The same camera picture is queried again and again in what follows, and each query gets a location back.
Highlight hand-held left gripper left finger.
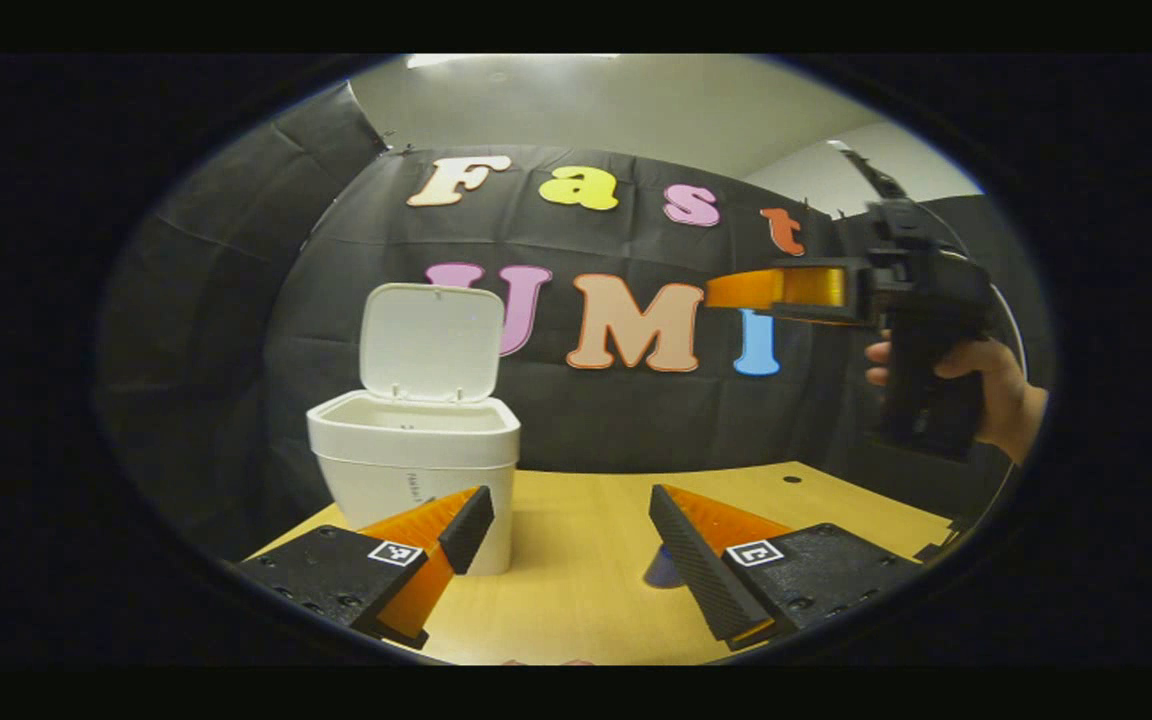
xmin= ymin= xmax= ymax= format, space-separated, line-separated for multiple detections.
xmin=236 ymin=487 xmax=495 ymax=651

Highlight wooden desktop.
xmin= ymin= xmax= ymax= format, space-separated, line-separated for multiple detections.
xmin=246 ymin=460 xmax=957 ymax=666

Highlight black cable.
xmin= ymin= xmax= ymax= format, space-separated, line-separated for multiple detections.
xmin=936 ymin=235 xmax=1029 ymax=511

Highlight black backdrop cloth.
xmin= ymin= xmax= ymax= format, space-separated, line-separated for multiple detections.
xmin=96 ymin=80 xmax=1052 ymax=561

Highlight white desktop garbage bin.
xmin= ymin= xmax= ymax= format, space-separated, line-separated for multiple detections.
xmin=306 ymin=283 xmax=522 ymax=577

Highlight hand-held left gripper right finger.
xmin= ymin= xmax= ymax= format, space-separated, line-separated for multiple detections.
xmin=648 ymin=485 xmax=922 ymax=653

